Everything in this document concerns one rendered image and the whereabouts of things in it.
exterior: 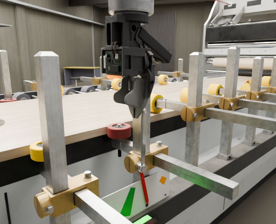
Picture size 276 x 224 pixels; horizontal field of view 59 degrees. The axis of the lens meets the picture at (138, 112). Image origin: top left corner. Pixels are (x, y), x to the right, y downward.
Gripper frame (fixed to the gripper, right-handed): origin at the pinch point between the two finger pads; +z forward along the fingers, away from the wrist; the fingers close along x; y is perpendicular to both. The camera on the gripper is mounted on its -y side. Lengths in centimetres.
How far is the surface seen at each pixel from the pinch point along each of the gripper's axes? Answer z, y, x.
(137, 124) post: 5.6, -6.7, -7.4
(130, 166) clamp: 17.1, -4.2, -7.2
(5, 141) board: 11.6, 19.4, -34.2
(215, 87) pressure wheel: 3, -85, -29
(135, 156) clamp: 14.4, -5.6, -7.0
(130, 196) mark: 24.6, -2.4, -5.3
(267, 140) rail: 30, -97, -3
